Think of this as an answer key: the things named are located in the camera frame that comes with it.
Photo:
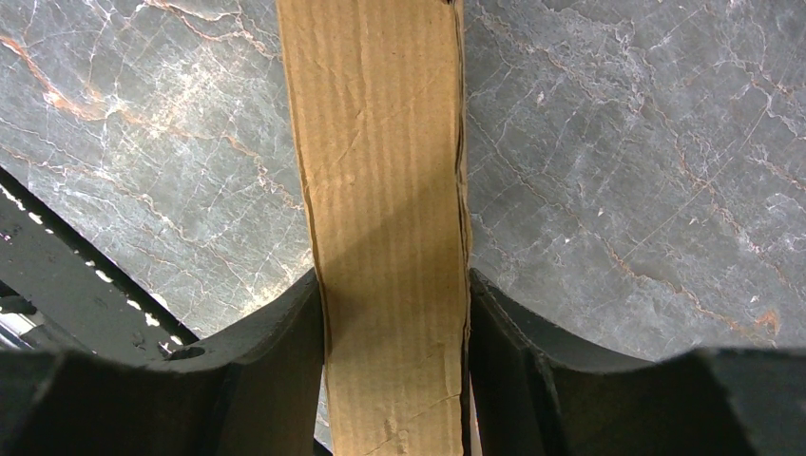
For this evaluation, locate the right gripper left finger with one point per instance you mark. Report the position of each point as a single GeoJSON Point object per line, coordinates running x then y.
{"type": "Point", "coordinates": [250, 389]}

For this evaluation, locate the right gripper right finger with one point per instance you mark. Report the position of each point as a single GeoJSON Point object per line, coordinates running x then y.
{"type": "Point", "coordinates": [542, 390]}

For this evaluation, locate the cardboard box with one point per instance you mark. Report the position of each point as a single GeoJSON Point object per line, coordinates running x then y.
{"type": "Point", "coordinates": [376, 99]}

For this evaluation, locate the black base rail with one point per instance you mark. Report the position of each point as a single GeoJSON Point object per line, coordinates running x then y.
{"type": "Point", "coordinates": [79, 292]}

